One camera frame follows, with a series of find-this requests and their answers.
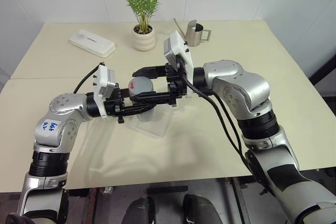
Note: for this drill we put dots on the stainless steel watering can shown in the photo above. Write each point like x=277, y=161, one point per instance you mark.
x=194, y=35

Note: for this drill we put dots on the clear plastic jar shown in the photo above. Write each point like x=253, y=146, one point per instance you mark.
x=147, y=116

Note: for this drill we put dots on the flat white plastic case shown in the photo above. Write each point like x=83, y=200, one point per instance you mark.
x=92, y=42

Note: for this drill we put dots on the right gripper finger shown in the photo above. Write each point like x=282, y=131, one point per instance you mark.
x=149, y=72
x=152, y=96

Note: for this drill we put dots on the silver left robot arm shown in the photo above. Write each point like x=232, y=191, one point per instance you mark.
x=63, y=103

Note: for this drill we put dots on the dark rounded shape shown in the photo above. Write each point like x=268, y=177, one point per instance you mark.
x=200, y=209
x=140, y=211

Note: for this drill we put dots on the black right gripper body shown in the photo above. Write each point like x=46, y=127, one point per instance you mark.
x=176, y=85

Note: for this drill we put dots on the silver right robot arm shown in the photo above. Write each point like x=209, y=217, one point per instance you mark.
x=236, y=77

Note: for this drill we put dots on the dark furniture edge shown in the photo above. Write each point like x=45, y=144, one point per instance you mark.
x=325, y=74

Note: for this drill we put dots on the black table frame bar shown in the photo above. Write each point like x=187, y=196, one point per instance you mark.
x=168, y=190

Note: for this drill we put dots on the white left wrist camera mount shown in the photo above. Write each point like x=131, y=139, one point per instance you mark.
x=102, y=85

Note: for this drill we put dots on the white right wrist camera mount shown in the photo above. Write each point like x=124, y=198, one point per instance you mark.
x=178, y=43

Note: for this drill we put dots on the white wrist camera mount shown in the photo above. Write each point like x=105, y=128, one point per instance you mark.
x=102, y=85
x=178, y=43

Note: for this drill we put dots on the green plant in white pot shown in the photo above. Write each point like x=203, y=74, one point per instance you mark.
x=144, y=41

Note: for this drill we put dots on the grey jar lid red sticker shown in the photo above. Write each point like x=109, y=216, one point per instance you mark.
x=141, y=85

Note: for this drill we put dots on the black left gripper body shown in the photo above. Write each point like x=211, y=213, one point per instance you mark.
x=115, y=108

